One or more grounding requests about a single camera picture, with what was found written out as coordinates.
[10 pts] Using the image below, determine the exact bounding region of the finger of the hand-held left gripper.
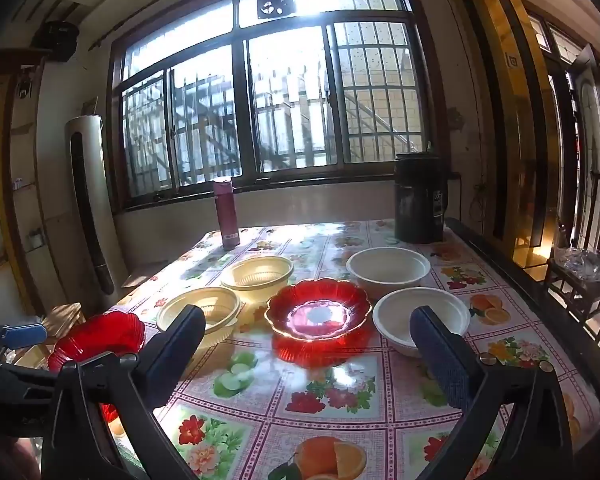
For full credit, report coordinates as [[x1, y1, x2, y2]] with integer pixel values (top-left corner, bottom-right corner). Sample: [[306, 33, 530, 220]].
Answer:
[[0, 324, 49, 356]]

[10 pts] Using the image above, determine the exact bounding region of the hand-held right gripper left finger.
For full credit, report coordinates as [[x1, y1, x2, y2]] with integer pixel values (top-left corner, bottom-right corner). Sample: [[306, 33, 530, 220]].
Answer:
[[40, 305, 207, 480]]

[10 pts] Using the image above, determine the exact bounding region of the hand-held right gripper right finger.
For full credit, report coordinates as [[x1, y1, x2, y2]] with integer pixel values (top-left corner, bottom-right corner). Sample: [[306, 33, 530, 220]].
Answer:
[[409, 305, 576, 480]]

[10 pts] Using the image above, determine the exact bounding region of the white plastic bowl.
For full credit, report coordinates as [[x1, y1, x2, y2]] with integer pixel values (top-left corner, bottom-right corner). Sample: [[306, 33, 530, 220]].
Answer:
[[372, 287, 472, 358], [346, 246, 432, 301]]

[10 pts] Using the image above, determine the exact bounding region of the cream plastic bowl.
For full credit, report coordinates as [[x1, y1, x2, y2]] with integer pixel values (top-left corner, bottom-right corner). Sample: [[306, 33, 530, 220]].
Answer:
[[156, 286, 242, 350], [221, 255, 295, 305]]

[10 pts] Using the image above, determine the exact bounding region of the red glass flower plate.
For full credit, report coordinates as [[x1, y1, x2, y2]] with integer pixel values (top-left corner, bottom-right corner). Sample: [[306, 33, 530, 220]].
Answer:
[[265, 280, 373, 343], [47, 311, 147, 423]]

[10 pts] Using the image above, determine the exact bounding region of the person's left forearm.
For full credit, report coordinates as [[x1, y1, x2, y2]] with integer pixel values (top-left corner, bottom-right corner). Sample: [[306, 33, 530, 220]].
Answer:
[[0, 432, 43, 480]]

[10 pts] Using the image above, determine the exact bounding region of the light wooden stool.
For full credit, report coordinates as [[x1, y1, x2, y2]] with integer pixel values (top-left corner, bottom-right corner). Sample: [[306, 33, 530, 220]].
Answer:
[[15, 302, 88, 368]]

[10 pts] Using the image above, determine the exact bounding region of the cardboard box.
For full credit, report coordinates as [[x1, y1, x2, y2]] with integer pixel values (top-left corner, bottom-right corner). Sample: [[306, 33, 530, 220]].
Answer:
[[120, 260, 168, 288]]

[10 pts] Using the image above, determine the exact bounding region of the floral fruit print tablecloth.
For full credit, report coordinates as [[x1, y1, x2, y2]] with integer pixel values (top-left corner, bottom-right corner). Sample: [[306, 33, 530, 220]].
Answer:
[[105, 219, 600, 480]]

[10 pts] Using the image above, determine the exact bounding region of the white tower air conditioner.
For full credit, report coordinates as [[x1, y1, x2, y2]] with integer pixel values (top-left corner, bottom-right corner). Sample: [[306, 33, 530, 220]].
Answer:
[[64, 115, 128, 296]]

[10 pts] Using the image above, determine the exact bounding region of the maroon thermos bottle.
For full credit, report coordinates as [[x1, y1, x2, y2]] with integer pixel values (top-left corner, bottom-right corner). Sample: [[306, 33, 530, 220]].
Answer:
[[212, 176, 242, 252]]

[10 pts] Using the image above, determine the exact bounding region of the dark wooden chair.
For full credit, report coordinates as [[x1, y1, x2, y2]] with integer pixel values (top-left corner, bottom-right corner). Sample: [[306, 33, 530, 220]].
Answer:
[[545, 255, 600, 341]]

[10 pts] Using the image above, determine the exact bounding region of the black electric kettle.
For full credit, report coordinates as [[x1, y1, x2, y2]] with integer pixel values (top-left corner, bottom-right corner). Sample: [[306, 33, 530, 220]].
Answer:
[[394, 152, 449, 245]]

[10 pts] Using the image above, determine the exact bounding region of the clear plastic bag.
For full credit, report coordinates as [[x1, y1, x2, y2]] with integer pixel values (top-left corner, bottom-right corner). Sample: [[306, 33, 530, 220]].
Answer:
[[552, 245, 600, 283]]

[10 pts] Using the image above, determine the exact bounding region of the glass panel door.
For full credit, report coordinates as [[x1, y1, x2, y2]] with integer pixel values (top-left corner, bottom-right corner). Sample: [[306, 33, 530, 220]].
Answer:
[[565, 45, 600, 256]]

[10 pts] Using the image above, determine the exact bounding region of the barred window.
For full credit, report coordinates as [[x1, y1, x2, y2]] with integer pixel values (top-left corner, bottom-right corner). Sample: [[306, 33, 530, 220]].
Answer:
[[107, 0, 438, 211]]

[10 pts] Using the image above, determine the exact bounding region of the window exhaust fan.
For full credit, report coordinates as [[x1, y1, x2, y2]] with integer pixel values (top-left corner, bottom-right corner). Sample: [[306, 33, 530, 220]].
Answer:
[[255, 0, 298, 17]]

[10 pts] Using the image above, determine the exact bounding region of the black wall speaker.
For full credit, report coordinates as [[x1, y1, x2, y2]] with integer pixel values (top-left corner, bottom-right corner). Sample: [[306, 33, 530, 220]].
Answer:
[[32, 21, 77, 61]]

